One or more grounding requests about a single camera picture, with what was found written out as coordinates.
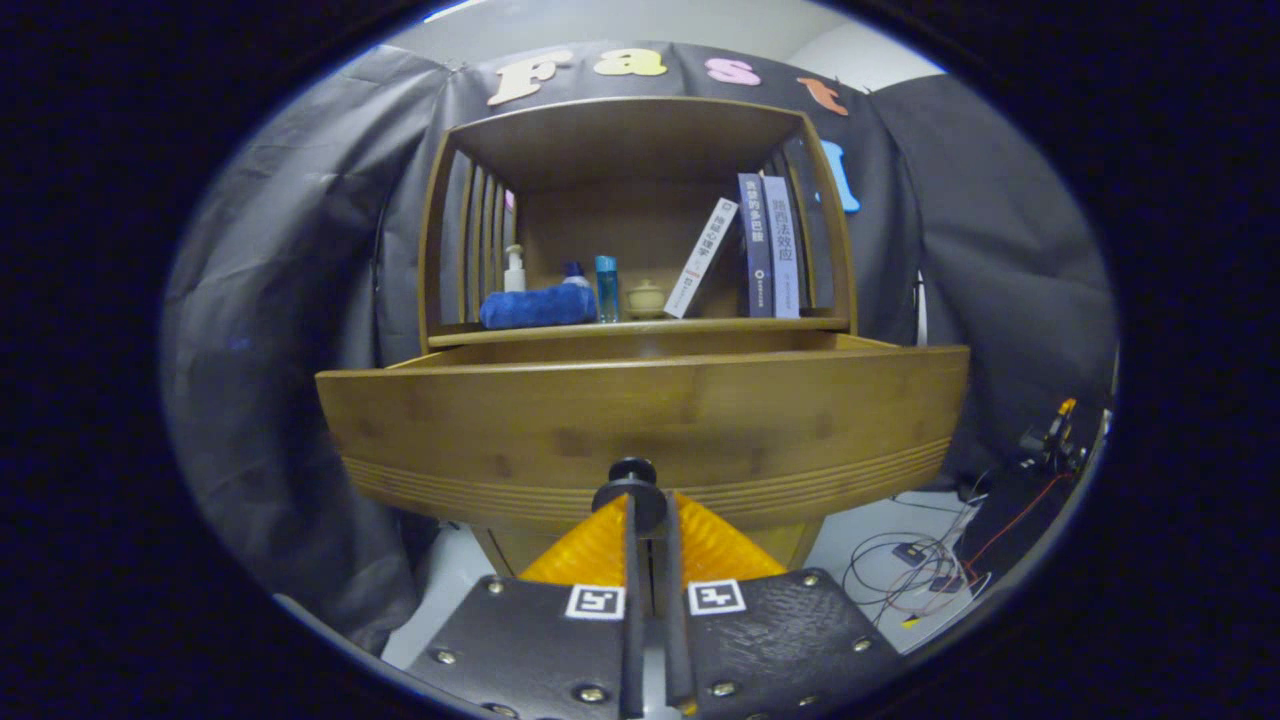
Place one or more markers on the light purple book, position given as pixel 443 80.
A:
pixel 782 250

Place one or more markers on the dark blue book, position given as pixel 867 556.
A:
pixel 756 250

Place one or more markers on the blue rolled towel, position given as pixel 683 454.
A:
pixel 535 308

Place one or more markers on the black and orange device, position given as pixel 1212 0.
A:
pixel 1050 440

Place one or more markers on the clear blue bottle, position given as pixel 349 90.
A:
pixel 607 290

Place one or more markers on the wooden countertop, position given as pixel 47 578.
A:
pixel 700 326

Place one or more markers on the wooden drawer with black knob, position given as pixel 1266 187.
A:
pixel 600 410

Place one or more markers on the white pump bottle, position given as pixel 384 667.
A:
pixel 514 275

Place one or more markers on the white book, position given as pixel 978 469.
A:
pixel 700 260

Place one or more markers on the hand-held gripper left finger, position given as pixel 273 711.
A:
pixel 540 640

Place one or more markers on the white bottle with blue cap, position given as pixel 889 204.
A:
pixel 575 271

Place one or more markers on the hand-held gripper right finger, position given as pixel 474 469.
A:
pixel 780 640

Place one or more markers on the beige lidded teacup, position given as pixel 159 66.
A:
pixel 647 298

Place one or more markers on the wooden cabinet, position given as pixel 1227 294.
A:
pixel 640 140

